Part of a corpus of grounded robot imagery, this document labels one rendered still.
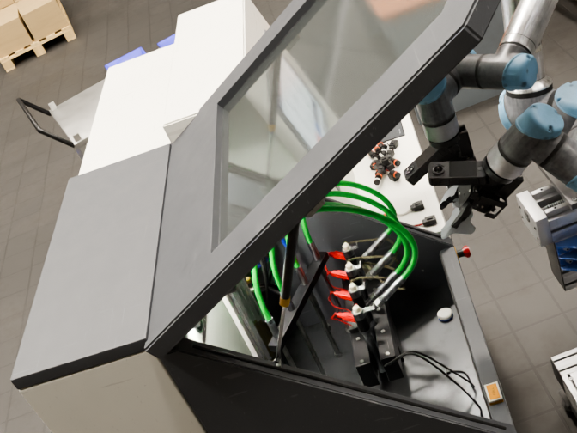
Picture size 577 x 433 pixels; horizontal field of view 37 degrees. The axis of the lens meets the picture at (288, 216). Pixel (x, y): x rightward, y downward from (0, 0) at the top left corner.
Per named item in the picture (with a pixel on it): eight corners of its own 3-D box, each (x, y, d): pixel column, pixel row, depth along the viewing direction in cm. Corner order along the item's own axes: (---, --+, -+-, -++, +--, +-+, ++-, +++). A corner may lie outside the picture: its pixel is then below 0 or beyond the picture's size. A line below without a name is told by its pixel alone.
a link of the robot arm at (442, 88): (452, 63, 182) (433, 85, 177) (464, 106, 188) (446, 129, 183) (419, 62, 187) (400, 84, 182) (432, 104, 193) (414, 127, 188)
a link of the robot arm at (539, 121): (563, 141, 156) (525, 112, 156) (528, 177, 164) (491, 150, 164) (573, 118, 161) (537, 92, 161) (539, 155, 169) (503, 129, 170)
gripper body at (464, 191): (491, 222, 178) (525, 187, 169) (455, 210, 176) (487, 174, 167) (488, 193, 183) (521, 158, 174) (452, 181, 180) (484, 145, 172)
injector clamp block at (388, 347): (412, 396, 213) (395, 354, 205) (373, 407, 215) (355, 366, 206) (391, 305, 241) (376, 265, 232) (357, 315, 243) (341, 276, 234)
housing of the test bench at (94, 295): (381, 706, 241) (145, 338, 158) (285, 728, 245) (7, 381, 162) (335, 350, 355) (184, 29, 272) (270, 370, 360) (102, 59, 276)
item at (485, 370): (528, 469, 191) (513, 423, 182) (508, 475, 191) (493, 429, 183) (467, 288, 241) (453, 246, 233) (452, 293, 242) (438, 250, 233)
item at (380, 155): (409, 180, 257) (404, 166, 254) (375, 192, 259) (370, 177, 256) (398, 142, 276) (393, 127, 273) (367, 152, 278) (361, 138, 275)
